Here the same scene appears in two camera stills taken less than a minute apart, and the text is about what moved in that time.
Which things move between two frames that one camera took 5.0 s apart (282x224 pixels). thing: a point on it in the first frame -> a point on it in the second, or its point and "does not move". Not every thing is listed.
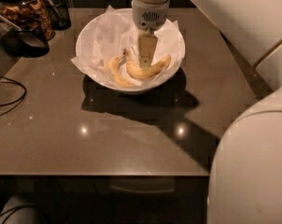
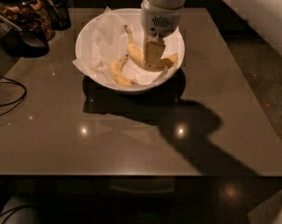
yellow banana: [147, 72] -> [137, 55]
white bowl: [107, 52] does not move
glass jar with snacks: [17, 3] does not move
